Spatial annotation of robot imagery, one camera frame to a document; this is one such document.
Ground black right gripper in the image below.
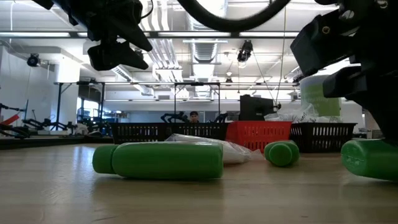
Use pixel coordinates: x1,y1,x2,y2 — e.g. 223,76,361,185
290,0,398,141

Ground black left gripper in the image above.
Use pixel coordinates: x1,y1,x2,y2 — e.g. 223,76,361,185
32,0,154,72

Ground clear vanity pack bag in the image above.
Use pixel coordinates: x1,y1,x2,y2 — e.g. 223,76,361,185
164,133,265,165
310,114,343,124
263,103,318,123

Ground green wipes canister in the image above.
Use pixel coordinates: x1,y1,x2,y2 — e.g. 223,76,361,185
299,74,343,118

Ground small black plastic basket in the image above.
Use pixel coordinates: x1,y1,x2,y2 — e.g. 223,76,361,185
289,122,358,154

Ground overhead light bar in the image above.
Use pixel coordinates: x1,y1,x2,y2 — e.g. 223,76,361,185
0,30,300,39

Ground black metal background rig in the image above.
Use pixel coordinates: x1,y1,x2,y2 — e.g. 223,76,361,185
54,80,221,124

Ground large black plastic basket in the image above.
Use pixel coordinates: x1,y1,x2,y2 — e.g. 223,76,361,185
109,121,230,144

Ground black monitor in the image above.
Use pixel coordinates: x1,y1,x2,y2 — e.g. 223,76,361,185
238,94,278,122

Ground person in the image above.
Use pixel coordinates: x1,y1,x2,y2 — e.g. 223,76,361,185
188,110,201,124

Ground green shampoo bottle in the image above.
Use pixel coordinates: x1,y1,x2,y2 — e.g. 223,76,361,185
91,141,224,180
264,140,301,168
340,138,398,182

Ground red plastic basket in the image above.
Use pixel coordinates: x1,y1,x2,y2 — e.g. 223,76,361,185
225,120,293,153

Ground background robot arms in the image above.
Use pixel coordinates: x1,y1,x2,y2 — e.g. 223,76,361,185
0,102,111,139

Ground hanging ceiling camera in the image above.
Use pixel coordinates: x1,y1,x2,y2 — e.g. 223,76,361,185
236,39,254,63
26,53,40,67

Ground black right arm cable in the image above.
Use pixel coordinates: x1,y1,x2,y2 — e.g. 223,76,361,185
176,0,292,33

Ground black table frame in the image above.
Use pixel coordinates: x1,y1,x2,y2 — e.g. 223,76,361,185
0,135,114,151

